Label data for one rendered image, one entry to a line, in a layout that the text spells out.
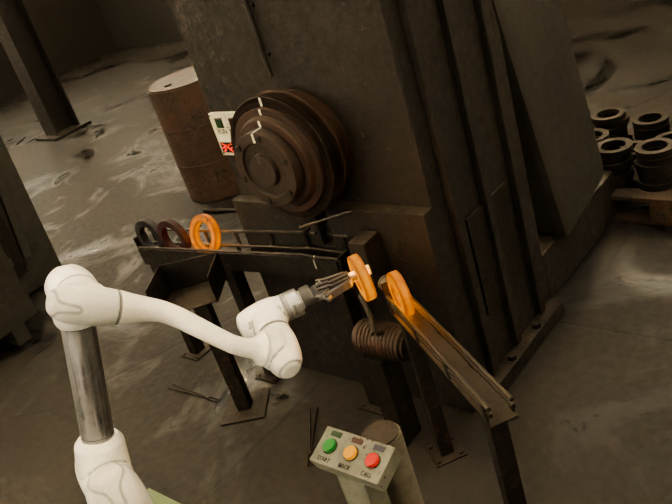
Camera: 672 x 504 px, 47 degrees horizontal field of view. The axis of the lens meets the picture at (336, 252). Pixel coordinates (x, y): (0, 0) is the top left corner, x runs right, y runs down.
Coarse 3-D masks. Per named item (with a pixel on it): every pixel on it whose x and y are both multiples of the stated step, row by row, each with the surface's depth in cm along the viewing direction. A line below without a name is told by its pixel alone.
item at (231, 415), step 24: (168, 264) 323; (192, 264) 323; (216, 264) 315; (168, 288) 328; (192, 288) 325; (216, 288) 309; (216, 360) 330; (240, 384) 335; (240, 408) 341; (264, 408) 339
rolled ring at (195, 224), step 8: (200, 216) 340; (208, 216) 339; (192, 224) 345; (200, 224) 346; (208, 224) 337; (216, 224) 337; (192, 232) 346; (216, 232) 336; (192, 240) 347; (200, 240) 348; (216, 240) 336; (200, 248) 344; (208, 248) 340; (216, 248) 339
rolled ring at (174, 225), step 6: (162, 222) 351; (168, 222) 348; (174, 222) 348; (162, 228) 354; (174, 228) 347; (180, 228) 348; (162, 234) 357; (180, 234) 347; (186, 234) 349; (162, 240) 359; (168, 240) 359; (180, 240) 350; (186, 240) 349; (168, 246) 359; (174, 246) 359; (186, 246) 350
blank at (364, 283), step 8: (352, 256) 245; (352, 264) 242; (360, 264) 241; (360, 272) 240; (368, 272) 240; (360, 280) 240; (368, 280) 240; (360, 288) 249; (368, 288) 241; (368, 296) 243; (376, 296) 245
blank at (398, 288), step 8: (392, 272) 252; (392, 280) 249; (400, 280) 248; (392, 288) 256; (400, 288) 246; (408, 288) 247; (392, 296) 260; (400, 296) 247; (408, 296) 246; (400, 304) 252; (408, 304) 247; (408, 312) 249
